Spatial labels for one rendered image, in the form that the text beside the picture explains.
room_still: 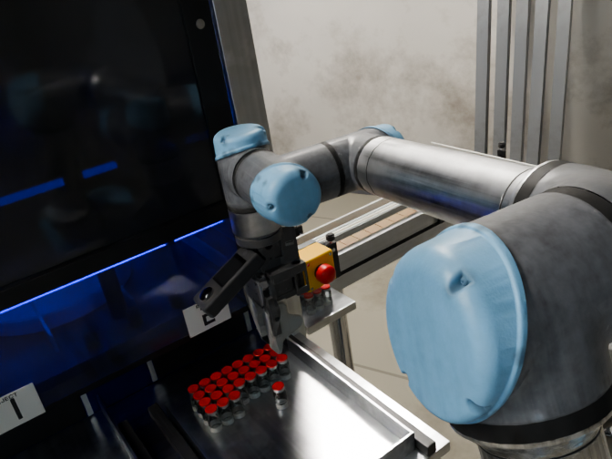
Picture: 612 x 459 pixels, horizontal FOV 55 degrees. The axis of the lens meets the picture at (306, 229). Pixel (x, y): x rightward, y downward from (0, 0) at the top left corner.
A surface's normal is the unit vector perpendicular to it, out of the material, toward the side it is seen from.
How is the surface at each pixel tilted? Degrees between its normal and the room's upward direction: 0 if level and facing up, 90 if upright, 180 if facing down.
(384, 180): 85
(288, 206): 90
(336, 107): 90
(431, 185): 65
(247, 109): 90
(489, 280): 34
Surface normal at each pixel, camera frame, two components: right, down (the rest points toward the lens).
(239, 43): 0.58, 0.28
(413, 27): -0.51, 0.44
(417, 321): -0.90, 0.19
